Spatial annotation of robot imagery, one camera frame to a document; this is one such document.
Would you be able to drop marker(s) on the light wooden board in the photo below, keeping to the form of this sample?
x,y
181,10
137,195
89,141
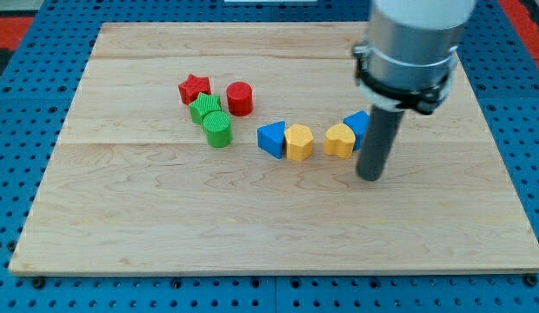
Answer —
x,y
132,187

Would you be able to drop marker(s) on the red star block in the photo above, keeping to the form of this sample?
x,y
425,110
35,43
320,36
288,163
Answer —
x,y
192,87

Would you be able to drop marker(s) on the blue cube block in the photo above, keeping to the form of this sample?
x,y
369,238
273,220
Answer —
x,y
358,122

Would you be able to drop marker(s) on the blue triangle block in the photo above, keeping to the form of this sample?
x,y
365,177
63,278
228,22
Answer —
x,y
270,138

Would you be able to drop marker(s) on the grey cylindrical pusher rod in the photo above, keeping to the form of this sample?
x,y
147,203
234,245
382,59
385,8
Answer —
x,y
377,143

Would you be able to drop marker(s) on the yellow hexagon block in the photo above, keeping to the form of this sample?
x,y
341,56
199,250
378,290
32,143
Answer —
x,y
299,142

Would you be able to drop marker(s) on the green star block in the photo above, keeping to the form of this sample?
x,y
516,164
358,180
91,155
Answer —
x,y
202,106

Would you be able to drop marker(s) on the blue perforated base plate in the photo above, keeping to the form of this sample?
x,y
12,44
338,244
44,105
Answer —
x,y
38,84

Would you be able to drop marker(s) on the red cylinder block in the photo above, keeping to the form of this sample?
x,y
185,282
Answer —
x,y
240,99

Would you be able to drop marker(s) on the green cylinder block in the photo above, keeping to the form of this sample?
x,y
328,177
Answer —
x,y
217,128

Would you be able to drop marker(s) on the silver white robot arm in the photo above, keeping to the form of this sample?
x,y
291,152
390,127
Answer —
x,y
408,53

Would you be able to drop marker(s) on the yellow heart block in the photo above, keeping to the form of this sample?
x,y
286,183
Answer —
x,y
339,141

